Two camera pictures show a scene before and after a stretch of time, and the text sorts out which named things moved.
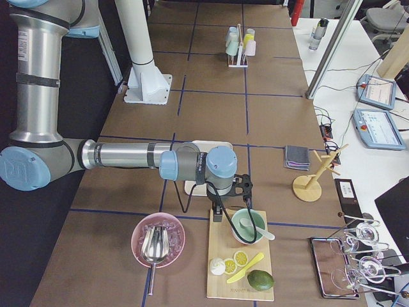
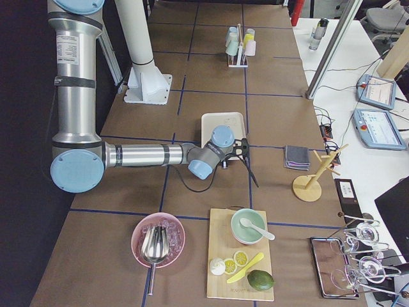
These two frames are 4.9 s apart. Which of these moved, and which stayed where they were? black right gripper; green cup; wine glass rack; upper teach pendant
Moved: black right gripper
Stayed: green cup; upper teach pendant; wine glass rack
